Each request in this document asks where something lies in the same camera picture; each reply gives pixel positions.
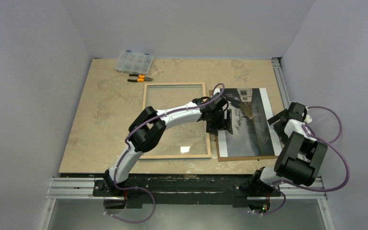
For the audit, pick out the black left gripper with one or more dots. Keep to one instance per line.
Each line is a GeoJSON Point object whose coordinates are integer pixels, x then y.
{"type": "Point", "coordinates": [224, 124]}

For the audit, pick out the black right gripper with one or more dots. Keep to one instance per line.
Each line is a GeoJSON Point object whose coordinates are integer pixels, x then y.
{"type": "Point", "coordinates": [280, 116]}

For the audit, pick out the grey landscape photo print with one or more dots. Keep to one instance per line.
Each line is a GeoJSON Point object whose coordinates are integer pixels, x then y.
{"type": "Point", "coordinates": [250, 127]}

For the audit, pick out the brown cardboard backing board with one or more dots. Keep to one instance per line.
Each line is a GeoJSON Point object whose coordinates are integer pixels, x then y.
{"type": "Point", "coordinates": [222, 158]}

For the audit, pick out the blue wooden picture frame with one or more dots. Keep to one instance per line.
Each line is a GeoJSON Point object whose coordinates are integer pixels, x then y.
{"type": "Point", "coordinates": [182, 142]}

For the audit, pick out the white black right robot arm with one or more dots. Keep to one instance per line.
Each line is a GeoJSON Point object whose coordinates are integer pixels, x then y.
{"type": "Point", "coordinates": [301, 157]}

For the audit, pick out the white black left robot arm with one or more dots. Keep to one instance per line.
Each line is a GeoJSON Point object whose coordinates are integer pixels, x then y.
{"type": "Point", "coordinates": [147, 129]}

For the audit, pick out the orange black pliers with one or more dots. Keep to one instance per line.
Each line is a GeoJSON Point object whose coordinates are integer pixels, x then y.
{"type": "Point", "coordinates": [139, 78]}

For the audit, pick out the clear plastic organizer box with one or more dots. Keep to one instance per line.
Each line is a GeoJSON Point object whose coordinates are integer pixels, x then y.
{"type": "Point", "coordinates": [133, 63]}

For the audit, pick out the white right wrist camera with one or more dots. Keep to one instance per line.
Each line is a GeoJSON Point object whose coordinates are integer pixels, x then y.
{"type": "Point", "coordinates": [307, 117]}

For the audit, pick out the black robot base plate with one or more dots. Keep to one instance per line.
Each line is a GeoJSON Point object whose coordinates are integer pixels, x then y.
{"type": "Point", "coordinates": [134, 196]}

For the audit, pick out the aluminium front rail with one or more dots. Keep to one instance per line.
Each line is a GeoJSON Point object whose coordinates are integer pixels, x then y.
{"type": "Point", "coordinates": [85, 188]}

